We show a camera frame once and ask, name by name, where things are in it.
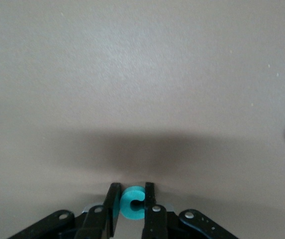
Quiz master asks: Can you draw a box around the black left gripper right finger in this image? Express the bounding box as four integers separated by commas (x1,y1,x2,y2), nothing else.
141,182,170,239

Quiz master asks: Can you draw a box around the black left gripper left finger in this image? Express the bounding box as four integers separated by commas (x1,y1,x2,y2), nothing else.
74,182,122,239

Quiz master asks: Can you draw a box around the teal foam letter c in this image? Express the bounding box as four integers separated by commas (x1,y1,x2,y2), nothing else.
119,185,147,221

